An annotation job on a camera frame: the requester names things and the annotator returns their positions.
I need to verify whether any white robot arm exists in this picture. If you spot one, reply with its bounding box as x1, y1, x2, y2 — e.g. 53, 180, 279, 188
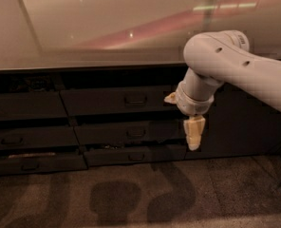
164, 30, 281, 151

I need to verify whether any dark cabinet door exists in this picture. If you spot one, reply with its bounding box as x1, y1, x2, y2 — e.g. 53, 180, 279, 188
186, 84, 281, 160

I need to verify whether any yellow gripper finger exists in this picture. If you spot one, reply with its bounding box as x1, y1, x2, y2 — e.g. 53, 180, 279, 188
183, 116, 206, 151
164, 92, 177, 105

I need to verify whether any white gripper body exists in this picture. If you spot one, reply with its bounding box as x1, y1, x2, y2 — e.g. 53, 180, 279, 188
175, 82, 214, 116

